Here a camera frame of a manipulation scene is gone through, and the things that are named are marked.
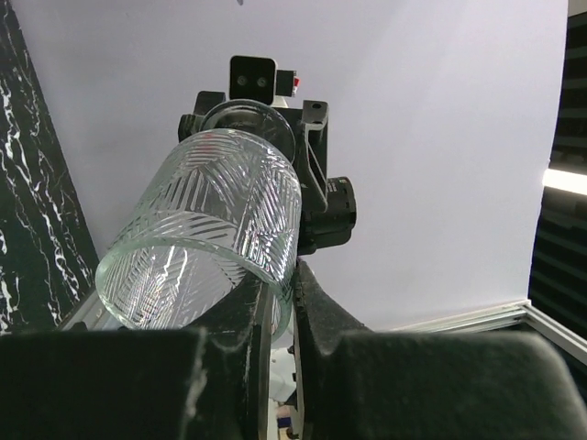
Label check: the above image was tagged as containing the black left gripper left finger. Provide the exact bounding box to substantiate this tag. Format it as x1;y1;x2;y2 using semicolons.
1;279;271;439

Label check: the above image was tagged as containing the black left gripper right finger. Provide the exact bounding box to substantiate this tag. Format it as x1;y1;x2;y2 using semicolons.
293;262;586;439

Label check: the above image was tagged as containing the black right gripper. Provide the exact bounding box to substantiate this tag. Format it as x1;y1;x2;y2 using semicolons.
178;91;357;255

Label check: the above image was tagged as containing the clear wine glass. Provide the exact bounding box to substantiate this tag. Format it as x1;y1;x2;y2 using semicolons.
95;99;302;337

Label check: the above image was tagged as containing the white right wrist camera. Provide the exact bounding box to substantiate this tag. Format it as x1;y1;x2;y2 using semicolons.
228;55;300;107

